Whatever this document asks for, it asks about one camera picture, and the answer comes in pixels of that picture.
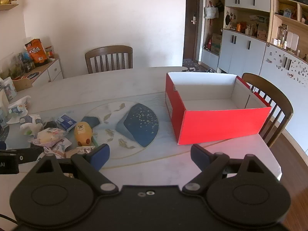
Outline printed cardboard carton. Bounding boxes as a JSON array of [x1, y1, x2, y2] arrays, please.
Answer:
[[211, 33, 222, 54]]

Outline white navy bag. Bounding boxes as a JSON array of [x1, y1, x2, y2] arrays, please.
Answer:
[[19, 114, 45, 135]]

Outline white printed torn wrapper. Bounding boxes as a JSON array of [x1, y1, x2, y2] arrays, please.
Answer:
[[65, 146, 97, 159]]

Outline clear bag of yellow snack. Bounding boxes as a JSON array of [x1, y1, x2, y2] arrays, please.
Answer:
[[28, 128, 68, 147]]

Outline orange snack bag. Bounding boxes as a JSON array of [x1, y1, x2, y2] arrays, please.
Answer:
[[24, 38, 47, 65]]

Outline blue white packet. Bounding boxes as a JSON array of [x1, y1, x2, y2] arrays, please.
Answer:
[[55, 114, 77, 131]]

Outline brown wooden chair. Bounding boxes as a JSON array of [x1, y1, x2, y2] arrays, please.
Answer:
[[241, 73, 294, 148], [85, 45, 133, 74]]

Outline white sideboard cabinet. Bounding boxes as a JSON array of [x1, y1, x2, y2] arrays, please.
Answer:
[[12, 54, 64, 92]]

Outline small brown cardboard box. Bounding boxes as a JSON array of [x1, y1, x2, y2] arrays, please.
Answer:
[[12, 76, 33, 92]]

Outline white wood wall cabinet unit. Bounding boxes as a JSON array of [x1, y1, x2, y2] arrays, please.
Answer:
[[201, 0, 308, 101]]

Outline clear fish print table mat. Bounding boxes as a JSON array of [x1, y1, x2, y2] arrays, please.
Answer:
[[5, 91, 193, 171]]

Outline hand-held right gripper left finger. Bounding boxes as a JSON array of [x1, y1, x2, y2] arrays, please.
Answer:
[[36, 144, 120, 196]]

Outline grey tote bag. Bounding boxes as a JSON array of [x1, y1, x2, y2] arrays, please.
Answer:
[[204, 1, 219, 19]]

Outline white crumpled tissue pack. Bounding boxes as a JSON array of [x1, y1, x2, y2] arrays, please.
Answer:
[[8, 95, 32, 117]]

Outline red cardboard box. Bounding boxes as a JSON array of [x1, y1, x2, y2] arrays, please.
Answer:
[[165, 72, 272, 146]]

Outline dark brown door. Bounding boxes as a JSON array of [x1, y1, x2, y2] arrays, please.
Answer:
[[183, 0, 205, 63]]

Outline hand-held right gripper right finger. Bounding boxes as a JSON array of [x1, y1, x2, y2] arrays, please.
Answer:
[[182, 144, 272, 195]]

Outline wooden wall shelf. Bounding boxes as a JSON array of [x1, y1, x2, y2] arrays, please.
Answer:
[[0, 3, 19, 11]]

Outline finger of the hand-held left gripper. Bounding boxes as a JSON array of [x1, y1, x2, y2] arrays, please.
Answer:
[[14, 147, 46, 165]]

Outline white marble desktop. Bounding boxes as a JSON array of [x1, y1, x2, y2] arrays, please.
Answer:
[[0, 67, 282, 224]]

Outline silver brown wrapper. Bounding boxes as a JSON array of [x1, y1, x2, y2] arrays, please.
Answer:
[[44, 137, 73, 158]]

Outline black cable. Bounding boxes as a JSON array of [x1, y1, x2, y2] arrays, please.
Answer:
[[0, 213, 17, 224]]

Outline yellow bottle-shaped snack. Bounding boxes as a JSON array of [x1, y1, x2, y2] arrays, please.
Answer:
[[74, 122, 93, 146]]

